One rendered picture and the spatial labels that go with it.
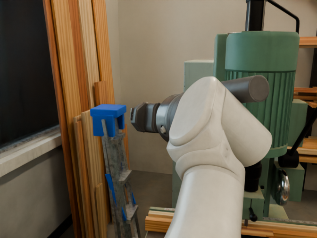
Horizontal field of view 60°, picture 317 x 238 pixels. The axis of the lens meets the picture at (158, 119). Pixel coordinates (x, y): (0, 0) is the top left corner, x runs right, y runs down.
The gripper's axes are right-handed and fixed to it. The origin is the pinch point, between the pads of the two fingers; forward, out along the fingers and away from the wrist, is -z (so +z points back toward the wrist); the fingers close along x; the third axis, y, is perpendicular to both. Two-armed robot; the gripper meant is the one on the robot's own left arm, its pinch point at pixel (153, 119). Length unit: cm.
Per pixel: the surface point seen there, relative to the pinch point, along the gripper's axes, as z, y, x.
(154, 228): -27.6, -34.1, 15.8
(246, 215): -7.2, -23.9, 34.0
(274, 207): -36, -32, 76
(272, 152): 1.8, -5.3, 32.4
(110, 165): -97, -25, 18
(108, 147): -95, -15, 16
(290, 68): 6.0, 15.0, 31.3
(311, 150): -114, -10, 204
